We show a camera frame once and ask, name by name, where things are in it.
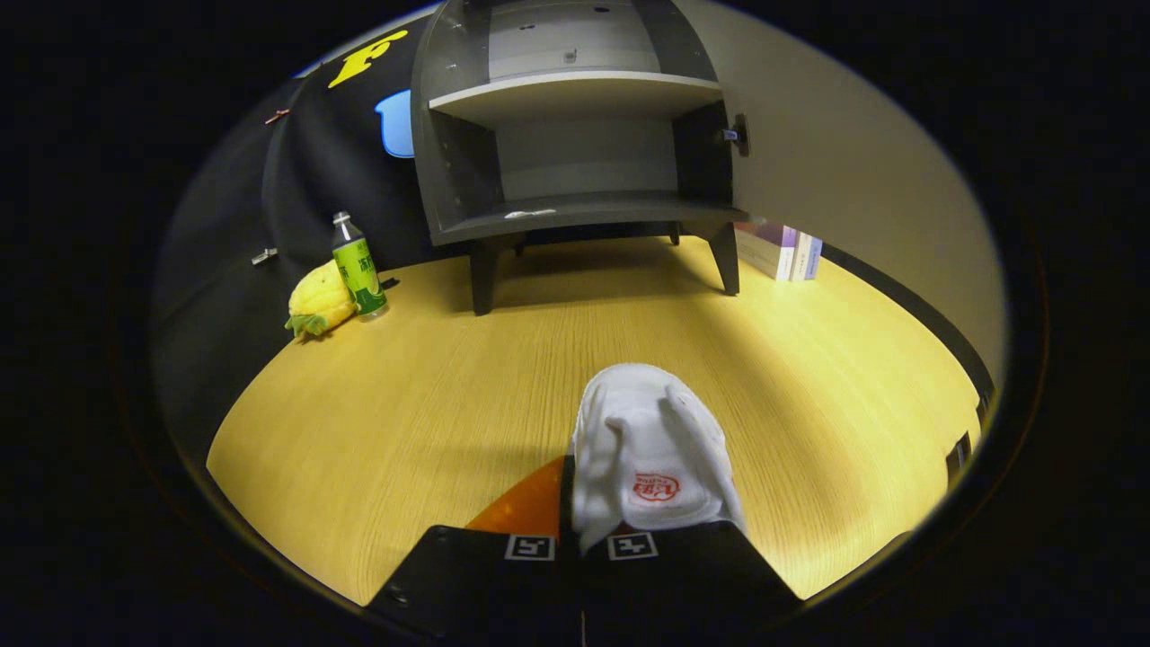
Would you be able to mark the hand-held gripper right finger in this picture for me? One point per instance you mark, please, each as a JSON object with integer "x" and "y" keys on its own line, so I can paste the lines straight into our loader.
{"x": 701, "y": 575}

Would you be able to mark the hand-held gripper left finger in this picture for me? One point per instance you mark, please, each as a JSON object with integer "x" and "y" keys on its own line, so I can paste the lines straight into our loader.
{"x": 467, "y": 575}

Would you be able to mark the white shoe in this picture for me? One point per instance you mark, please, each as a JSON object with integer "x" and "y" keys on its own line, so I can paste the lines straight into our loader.
{"x": 647, "y": 431}

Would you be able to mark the dark grey shoe cabinet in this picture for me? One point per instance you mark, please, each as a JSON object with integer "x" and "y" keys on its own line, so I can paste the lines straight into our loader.
{"x": 575, "y": 94}

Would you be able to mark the yellow plush toy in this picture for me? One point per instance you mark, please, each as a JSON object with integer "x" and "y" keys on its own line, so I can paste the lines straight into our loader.
{"x": 319, "y": 301}

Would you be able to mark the green label bottle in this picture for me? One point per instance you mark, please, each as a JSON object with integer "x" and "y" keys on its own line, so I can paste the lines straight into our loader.
{"x": 359, "y": 270}

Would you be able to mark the purple spine book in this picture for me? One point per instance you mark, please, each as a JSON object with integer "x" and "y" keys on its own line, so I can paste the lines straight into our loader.
{"x": 768, "y": 252}

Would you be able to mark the silver cloth clip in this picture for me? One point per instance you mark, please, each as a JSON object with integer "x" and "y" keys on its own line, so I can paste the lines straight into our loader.
{"x": 264, "y": 256}

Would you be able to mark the black backdrop cloth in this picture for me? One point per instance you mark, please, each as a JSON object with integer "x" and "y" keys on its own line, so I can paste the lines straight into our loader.
{"x": 305, "y": 180}

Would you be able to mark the red cloth clip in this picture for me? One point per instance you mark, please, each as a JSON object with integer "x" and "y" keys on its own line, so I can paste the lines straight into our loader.
{"x": 277, "y": 116}

